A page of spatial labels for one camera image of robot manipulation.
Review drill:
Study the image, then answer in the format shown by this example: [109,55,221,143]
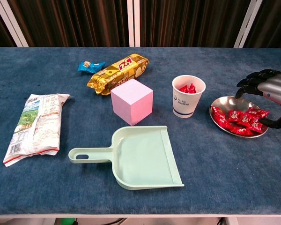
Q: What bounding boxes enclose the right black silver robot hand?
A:
[236,69,281,129]

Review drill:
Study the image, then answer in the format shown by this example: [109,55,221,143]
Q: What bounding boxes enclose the round metal plate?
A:
[209,96,269,138]

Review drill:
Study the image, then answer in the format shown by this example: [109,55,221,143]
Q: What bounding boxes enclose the white paper cup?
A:
[172,75,206,119]

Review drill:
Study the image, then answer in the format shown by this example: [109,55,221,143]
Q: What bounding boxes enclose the blue wrapped candy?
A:
[77,60,106,74]

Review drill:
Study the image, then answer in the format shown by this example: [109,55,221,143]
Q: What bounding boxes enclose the pink foam cube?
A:
[110,78,154,126]

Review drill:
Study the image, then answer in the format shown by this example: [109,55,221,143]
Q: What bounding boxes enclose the mint green plastic dustpan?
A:
[68,125,185,191]

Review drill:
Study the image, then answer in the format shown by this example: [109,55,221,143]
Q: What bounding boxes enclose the gold biscuit package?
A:
[87,53,150,96]

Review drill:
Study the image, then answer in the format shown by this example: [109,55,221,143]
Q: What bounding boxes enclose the blue felt table cover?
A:
[0,46,281,215]

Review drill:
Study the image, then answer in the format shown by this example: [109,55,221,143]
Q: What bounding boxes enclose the white snack bag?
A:
[2,93,70,167]

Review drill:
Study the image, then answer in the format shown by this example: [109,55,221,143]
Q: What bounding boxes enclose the white frame post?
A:
[233,0,264,49]
[127,0,141,47]
[0,0,29,47]

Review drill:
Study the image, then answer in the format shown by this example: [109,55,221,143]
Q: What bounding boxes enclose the white table frame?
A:
[0,212,281,225]

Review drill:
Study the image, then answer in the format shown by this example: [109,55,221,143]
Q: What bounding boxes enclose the black floor cable bundle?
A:
[107,217,127,225]

